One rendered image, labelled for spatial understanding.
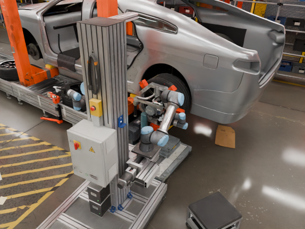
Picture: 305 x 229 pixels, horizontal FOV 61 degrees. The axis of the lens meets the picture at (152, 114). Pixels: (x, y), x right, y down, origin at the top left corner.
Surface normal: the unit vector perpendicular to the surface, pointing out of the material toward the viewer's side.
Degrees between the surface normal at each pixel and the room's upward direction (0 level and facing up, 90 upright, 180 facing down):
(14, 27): 90
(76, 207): 0
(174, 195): 0
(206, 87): 90
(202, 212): 0
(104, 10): 90
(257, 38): 89
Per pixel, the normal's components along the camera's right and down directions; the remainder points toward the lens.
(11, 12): 0.83, 0.31
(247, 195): 0.03, -0.86
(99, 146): -0.46, 0.44
